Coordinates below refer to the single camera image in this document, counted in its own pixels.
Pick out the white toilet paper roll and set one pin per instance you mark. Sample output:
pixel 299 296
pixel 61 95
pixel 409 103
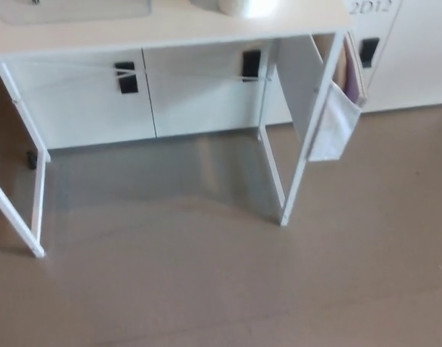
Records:
pixel 233 5

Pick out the white cabinet row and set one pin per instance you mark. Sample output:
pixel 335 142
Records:
pixel 206 108

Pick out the small black floor object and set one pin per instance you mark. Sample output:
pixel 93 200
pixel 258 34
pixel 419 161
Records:
pixel 32 160

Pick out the white metal frame desk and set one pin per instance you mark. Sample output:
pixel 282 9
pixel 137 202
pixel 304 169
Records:
pixel 293 188

